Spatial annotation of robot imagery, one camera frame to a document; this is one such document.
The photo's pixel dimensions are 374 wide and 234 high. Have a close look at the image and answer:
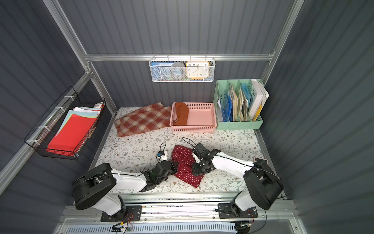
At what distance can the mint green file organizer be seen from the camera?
0.98m

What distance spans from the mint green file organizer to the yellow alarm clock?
166mm

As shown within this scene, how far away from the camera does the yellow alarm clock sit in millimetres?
885
